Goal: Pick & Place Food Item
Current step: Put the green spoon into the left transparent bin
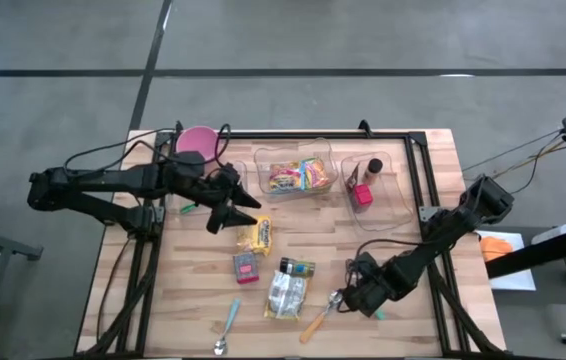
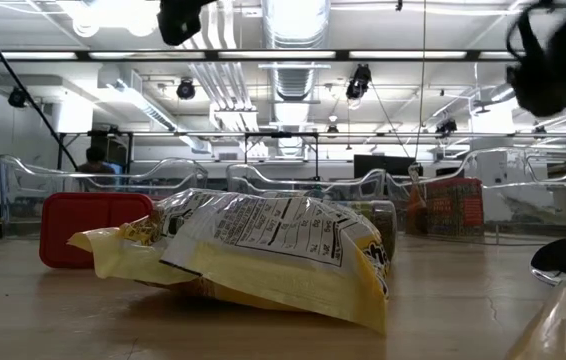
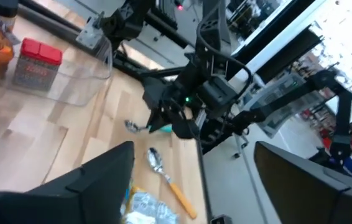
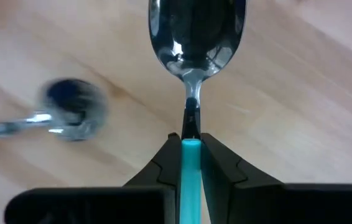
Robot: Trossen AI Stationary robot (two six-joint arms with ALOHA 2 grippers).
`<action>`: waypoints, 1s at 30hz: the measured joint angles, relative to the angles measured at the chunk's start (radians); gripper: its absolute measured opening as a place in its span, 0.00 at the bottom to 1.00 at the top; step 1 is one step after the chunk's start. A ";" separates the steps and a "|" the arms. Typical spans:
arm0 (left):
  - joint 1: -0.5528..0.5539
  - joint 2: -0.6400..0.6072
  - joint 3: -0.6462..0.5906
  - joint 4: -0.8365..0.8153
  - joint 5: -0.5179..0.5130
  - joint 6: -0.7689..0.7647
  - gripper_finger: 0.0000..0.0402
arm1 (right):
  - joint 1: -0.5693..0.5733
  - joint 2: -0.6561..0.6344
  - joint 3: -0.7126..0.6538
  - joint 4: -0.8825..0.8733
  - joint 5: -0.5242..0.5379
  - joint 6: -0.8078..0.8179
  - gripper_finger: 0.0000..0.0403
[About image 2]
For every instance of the patterned smoked paprika tin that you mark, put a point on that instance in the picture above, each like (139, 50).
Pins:
(455, 207)

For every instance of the orange black snack packet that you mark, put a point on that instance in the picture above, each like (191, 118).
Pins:
(415, 215)

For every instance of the black overhead beam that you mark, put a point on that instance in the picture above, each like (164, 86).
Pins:
(210, 55)

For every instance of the person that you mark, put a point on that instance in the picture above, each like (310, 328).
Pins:
(95, 160)

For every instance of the dark wall screen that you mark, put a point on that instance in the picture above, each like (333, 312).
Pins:
(115, 142)

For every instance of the green-label spice jar black cap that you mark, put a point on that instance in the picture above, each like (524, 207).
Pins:
(385, 225)

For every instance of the red plastic container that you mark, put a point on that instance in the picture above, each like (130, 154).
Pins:
(88, 225)

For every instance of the black ceiling spotlight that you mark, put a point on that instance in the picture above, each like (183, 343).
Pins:
(359, 82)
(447, 126)
(18, 96)
(185, 89)

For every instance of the silver ventilation duct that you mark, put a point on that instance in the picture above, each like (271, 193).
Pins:
(295, 25)

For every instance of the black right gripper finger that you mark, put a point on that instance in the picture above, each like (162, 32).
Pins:
(543, 92)

